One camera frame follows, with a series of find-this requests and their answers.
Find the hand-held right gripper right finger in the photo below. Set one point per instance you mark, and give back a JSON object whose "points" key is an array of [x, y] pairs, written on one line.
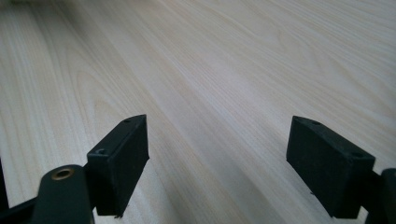
{"points": [[327, 168]]}

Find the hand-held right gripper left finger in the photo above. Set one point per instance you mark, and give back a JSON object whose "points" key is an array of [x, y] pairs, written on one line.
{"points": [[120, 168]]}

